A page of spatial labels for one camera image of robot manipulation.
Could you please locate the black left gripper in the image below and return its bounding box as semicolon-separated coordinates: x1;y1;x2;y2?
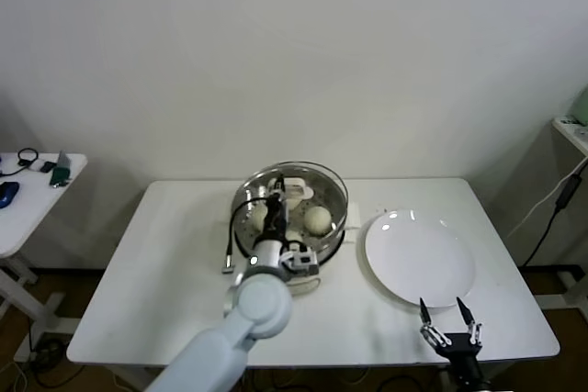
261;174;290;242

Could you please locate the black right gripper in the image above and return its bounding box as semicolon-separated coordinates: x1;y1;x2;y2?
418;296;490;385

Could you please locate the stainless steel steamer basket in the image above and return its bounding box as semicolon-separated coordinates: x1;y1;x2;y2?
231;171;364;269

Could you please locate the large white plate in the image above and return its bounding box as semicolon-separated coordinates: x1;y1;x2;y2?
356;209;478;309

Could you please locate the white electric cooking pot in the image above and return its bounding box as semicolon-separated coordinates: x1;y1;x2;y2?
233;244;358;299

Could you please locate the mint green container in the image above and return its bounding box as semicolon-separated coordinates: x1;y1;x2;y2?
572;91;588;126

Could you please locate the blue computer mouse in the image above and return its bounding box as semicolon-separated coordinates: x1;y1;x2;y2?
0;180;22;208

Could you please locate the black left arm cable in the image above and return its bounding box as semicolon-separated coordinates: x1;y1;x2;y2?
221;196;277;274

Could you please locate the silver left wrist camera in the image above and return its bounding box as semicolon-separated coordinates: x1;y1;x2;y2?
278;244;322;279

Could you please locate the white power cable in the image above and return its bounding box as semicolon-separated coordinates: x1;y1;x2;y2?
507;171;581;240

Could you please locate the green handled tool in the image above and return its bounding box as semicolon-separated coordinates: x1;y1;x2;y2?
49;150;74;189

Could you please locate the black looped cable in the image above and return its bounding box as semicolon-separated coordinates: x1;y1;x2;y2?
0;147;40;177

